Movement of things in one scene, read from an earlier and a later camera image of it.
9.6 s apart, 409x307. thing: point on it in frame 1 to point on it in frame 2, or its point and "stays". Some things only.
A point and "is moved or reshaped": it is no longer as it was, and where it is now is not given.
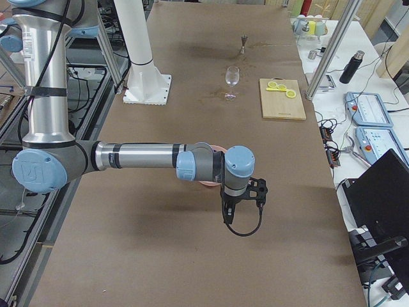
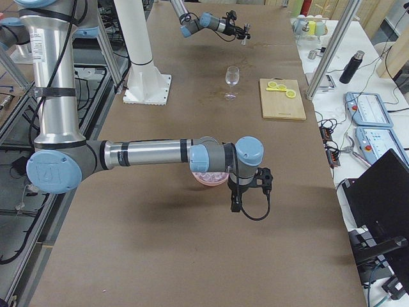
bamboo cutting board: [277, 105] stays
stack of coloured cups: [310, 27] stays
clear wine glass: [232, 77] stays
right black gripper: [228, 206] to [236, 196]
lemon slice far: [272, 84] stays
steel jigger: [244, 38] is moved or reshaped
